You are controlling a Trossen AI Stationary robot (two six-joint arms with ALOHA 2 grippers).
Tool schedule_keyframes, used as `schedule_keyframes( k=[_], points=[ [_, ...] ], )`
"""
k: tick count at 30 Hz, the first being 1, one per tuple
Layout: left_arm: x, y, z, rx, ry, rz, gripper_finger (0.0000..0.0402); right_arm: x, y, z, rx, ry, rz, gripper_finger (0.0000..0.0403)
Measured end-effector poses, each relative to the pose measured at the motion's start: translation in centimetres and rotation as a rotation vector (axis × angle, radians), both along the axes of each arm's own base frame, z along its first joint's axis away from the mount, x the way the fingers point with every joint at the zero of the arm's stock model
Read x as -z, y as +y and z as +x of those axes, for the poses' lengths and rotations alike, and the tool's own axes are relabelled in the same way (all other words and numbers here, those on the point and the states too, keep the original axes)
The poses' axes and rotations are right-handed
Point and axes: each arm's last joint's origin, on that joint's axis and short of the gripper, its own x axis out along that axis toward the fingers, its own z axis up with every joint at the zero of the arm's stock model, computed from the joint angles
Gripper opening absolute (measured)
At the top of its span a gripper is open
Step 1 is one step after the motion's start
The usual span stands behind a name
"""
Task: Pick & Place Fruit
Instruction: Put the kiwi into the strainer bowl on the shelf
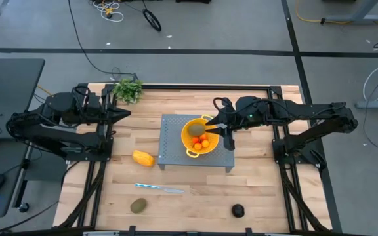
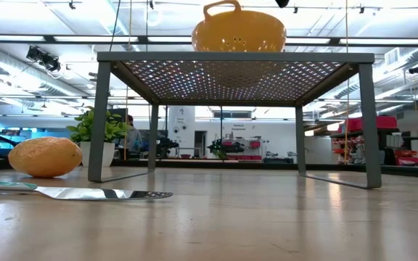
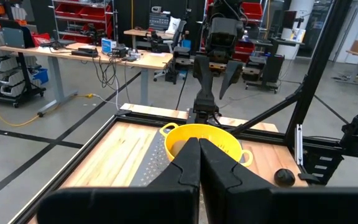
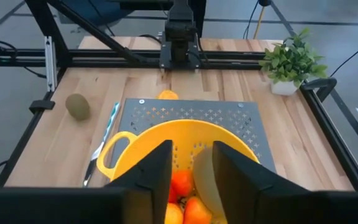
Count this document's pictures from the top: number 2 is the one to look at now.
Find yellow plastic colander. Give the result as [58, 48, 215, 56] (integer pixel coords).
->
[191, 0, 288, 53]

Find grey perforated metal stand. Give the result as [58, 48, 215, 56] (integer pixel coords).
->
[87, 51, 383, 190]

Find red storage bins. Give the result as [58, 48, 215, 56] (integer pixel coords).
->
[346, 115, 398, 133]

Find red crates row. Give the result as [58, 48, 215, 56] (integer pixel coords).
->
[225, 154, 263, 162]

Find dark shelf unit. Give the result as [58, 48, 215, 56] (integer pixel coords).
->
[330, 115, 418, 167]

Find person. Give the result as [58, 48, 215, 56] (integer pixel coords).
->
[124, 114, 144, 153]

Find overhead light beam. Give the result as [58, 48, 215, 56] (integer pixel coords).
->
[0, 33, 418, 47]

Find green plant in white pot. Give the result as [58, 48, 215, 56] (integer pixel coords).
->
[66, 106, 133, 168]

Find black ceiling spotlight cluster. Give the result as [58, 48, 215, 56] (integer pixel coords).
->
[25, 45, 62, 73]

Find large yellow mango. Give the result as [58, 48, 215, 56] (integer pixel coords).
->
[7, 136, 83, 178]

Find black hanging cable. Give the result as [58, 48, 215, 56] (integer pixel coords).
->
[108, 0, 123, 52]

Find knife with patterned handle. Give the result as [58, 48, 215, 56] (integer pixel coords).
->
[0, 178, 174, 202]

